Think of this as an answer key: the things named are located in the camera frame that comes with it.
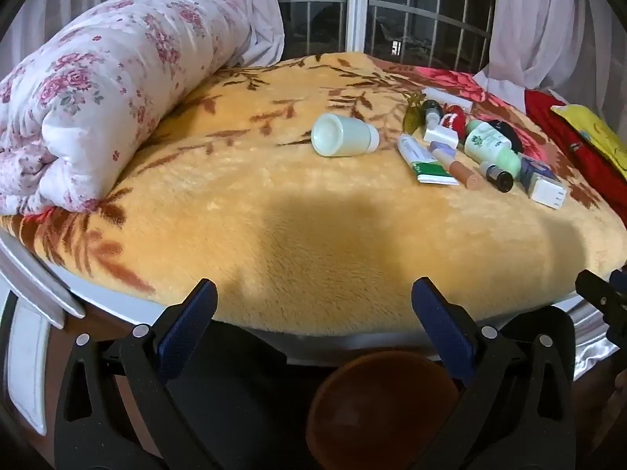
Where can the small dark bottle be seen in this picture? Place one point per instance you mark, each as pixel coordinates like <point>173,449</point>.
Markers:
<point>499,177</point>

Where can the brown tube with lavender cap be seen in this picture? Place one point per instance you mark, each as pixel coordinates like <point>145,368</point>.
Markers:
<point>458,169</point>

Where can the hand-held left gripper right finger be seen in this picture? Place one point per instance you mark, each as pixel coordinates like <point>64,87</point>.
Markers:
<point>441,323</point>

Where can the olive hair clip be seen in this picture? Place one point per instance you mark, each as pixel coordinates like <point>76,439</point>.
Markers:
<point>412,115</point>

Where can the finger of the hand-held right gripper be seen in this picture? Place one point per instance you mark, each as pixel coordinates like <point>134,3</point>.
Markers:
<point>595,293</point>

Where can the brown plastic basin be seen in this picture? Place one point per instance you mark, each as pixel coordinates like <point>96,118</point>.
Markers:
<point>382,411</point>

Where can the light green bottle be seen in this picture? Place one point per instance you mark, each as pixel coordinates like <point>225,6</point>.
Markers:
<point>490,144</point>

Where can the small white box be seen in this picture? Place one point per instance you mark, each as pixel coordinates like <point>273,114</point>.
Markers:
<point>438,134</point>

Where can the dark green spray bottle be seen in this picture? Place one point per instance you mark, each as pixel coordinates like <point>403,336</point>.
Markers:
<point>432,107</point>

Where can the red cloth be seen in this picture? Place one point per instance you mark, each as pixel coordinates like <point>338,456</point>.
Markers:
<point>578,156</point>

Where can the red and white toy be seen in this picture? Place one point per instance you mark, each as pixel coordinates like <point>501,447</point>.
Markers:
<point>453,118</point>

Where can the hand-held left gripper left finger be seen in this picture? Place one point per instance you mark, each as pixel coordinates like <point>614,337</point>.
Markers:
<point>188,323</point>

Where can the yellow pillow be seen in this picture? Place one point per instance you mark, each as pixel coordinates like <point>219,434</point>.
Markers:
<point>595,132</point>

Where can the barred window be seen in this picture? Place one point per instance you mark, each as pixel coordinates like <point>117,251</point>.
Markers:
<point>357,5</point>

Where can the long white box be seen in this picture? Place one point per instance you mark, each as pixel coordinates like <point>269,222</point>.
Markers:
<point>450,99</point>

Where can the pale green jar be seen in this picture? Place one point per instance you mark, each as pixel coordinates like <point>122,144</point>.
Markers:
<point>345,135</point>

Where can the green and white tube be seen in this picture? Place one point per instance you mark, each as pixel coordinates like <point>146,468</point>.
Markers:
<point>423,159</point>

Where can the pink floral rolled quilt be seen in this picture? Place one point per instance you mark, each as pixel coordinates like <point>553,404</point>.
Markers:
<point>98,93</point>

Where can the black round object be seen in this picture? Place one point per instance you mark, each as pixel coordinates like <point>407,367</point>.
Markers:
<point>512,134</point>

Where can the blue and white box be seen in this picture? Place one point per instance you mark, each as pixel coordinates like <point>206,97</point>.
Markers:
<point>543,188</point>

